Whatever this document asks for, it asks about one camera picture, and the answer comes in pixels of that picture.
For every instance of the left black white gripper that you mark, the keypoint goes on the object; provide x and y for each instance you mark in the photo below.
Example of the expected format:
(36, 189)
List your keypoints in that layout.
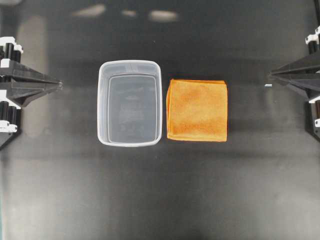
(12, 99)

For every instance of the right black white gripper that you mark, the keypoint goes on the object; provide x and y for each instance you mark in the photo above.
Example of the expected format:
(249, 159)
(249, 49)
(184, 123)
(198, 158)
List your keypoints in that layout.
(303, 77)

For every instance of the clear plastic container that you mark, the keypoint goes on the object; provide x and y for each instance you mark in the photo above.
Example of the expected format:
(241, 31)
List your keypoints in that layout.
(129, 103)

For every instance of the folded orange towel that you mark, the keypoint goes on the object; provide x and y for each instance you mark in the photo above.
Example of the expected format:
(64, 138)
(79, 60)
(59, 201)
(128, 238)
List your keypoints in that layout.
(197, 110)

